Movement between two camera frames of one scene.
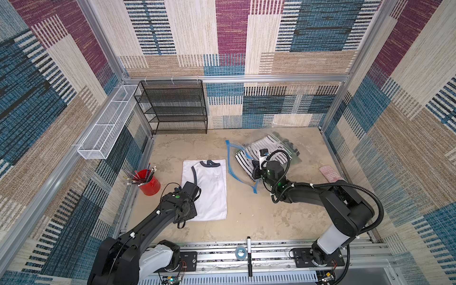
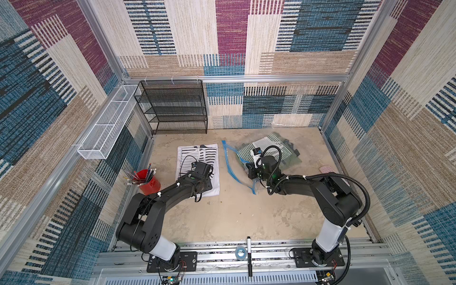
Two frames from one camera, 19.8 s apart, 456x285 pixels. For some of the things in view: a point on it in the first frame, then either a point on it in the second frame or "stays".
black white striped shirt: (275, 149) to (207, 154)
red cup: (149, 187) stays
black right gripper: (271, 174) stays
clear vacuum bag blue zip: (265, 159) stays
